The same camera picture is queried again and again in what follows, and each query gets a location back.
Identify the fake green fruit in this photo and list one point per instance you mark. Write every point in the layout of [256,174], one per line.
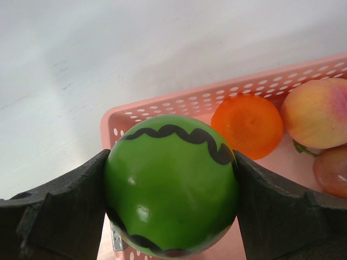
[170,186]

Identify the fake peach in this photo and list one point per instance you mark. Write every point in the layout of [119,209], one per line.
[314,113]

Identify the fake orange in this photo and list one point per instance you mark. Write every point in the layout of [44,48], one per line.
[250,124]

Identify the fake brown pink fruit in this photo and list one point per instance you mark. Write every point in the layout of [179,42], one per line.
[329,169]

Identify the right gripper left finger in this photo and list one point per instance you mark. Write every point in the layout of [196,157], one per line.
[61,219]

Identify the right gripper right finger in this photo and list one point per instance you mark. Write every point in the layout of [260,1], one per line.
[281,219]

